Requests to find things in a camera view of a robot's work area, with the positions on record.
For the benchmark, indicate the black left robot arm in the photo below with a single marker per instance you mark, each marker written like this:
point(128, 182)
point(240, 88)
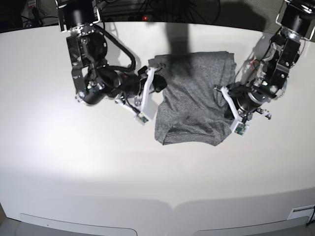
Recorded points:
point(268, 79)

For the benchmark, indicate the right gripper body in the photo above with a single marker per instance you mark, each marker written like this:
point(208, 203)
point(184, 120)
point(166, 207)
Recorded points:
point(131, 85)

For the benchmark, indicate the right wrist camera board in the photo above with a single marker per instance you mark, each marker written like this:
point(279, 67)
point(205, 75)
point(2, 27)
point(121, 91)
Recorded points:
point(141, 119)

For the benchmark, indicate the black power strip red light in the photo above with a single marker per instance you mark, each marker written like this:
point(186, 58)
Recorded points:
point(127, 18)

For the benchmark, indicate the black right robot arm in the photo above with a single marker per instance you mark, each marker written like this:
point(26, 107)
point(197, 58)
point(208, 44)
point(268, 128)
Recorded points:
point(94, 78)

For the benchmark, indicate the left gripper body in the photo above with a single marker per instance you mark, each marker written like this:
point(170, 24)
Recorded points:
point(249, 99)

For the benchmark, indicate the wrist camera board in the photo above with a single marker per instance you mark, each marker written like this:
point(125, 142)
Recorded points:
point(141, 119)
point(239, 128)

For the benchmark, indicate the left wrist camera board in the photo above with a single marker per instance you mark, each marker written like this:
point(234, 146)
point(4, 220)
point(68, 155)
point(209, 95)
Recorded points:
point(239, 128)

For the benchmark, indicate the grey long-sleeve T-shirt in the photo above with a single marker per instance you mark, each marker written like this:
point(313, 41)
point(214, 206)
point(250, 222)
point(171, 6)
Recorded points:
point(192, 110)

